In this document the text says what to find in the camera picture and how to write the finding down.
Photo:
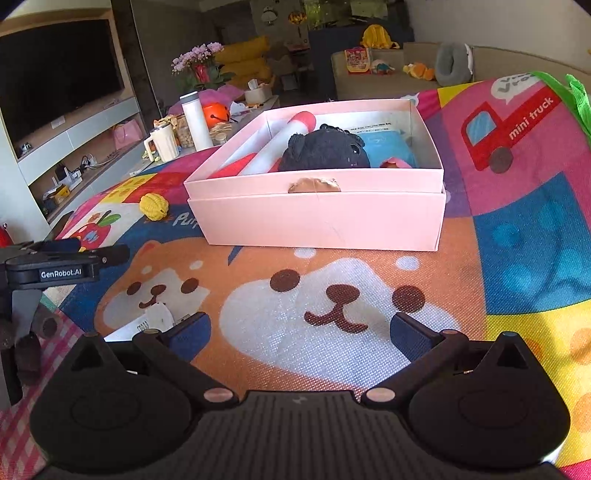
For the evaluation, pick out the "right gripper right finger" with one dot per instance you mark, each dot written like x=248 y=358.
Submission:
x=429 y=353

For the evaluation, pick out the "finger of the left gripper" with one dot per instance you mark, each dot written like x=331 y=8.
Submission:
x=110 y=256
x=68 y=245

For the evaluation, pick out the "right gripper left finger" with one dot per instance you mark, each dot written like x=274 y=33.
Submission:
x=169 y=355

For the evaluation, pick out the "white battery charger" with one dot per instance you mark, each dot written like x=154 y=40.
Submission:
x=155 y=317

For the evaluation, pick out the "yellow corn toy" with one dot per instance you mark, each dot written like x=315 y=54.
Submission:
x=153 y=206

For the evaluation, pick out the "white red foam rocket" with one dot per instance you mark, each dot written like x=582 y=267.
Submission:
x=268 y=158

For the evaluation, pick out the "blue white tissue pack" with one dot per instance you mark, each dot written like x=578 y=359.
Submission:
x=384 y=146

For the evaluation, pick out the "black plush toy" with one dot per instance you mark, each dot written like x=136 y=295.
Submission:
x=328 y=147

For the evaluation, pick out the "colourful cartoon play mat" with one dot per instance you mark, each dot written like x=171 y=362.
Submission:
x=514 y=254

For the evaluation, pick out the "snack jar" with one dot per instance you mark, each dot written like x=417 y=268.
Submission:
x=182 y=131

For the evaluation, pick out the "pink cardboard box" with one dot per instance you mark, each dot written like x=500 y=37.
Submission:
x=373 y=208

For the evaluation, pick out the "white tall thermos bottle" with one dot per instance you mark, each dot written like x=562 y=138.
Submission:
x=195 y=118

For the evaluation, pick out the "black television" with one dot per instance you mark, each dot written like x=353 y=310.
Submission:
x=51 y=70

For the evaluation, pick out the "pink flower bouquet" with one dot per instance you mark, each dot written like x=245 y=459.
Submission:
x=198 y=70

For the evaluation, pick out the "tissue box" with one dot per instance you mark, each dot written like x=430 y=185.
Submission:
x=257 y=92

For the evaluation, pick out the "orange plush toy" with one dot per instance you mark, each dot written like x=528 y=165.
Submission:
x=419 y=71

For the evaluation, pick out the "grey neck pillow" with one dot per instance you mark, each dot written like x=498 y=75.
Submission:
x=454 y=64

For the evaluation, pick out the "colourful toy package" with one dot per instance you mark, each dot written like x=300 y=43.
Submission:
x=358 y=60

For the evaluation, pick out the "glass fish tank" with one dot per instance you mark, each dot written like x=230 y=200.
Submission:
x=328 y=13

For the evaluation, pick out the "yellow jacket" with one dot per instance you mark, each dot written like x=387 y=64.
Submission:
x=376 y=37

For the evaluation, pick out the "white mug with handle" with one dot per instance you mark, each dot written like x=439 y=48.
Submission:
x=163 y=139

